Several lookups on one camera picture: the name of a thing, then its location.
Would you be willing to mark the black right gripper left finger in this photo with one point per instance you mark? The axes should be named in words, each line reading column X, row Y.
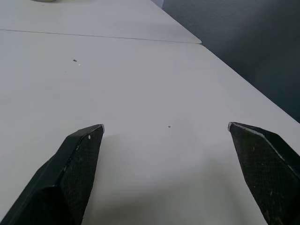
column 63, row 180

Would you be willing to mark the white round object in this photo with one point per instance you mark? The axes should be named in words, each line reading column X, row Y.
column 44, row 0

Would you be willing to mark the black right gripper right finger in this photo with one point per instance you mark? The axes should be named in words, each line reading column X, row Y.
column 267, row 173

